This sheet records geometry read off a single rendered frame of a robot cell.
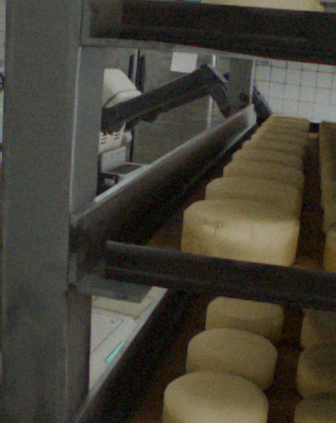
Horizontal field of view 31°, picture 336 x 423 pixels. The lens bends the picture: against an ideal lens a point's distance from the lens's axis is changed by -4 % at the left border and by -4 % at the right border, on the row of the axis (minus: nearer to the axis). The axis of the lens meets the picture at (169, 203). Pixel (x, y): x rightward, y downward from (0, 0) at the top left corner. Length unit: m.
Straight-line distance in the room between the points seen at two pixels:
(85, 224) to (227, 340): 0.15
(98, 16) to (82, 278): 0.10
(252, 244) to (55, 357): 0.09
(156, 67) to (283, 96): 1.35
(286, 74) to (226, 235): 5.85
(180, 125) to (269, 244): 5.15
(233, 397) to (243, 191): 0.10
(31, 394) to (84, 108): 0.12
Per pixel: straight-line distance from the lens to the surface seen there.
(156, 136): 5.48
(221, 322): 0.39
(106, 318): 2.69
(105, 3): 0.23
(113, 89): 2.12
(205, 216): 0.26
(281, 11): 0.22
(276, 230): 0.25
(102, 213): 0.25
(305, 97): 6.06
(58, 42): 0.22
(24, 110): 0.23
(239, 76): 0.82
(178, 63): 5.37
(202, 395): 0.30
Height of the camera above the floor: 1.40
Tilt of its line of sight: 14 degrees down
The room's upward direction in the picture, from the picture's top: 5 degrees clockwise
